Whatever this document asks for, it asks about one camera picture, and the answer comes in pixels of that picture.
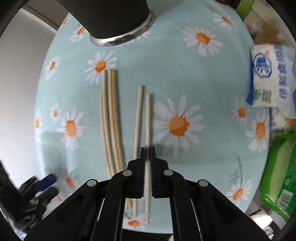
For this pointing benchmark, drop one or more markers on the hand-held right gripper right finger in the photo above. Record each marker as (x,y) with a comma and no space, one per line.
(153,162)

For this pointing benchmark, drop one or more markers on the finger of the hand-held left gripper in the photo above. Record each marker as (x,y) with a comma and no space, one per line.
(47,181)
(47,195)

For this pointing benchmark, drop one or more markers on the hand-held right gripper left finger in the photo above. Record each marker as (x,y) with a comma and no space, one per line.
(143,162)

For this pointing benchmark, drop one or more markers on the light wooden chopstick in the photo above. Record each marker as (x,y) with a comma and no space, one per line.
(148,120)

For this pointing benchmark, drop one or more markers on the bundle of wooden chopsticks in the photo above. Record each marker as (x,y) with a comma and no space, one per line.
(108,104)

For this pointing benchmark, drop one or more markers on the black cylindrical utensil holder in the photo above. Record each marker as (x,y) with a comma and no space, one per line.
(111,20)

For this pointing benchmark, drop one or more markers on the blue daisy print tablecloth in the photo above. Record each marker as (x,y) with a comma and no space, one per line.
(196,81)

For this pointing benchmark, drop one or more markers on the green plastic bag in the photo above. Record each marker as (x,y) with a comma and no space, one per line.
(279,173)

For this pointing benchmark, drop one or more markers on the small white bag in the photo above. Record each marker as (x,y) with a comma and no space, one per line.
(281,120)

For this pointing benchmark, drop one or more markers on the white and blue bag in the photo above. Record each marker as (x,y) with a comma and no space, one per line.
(272,76)

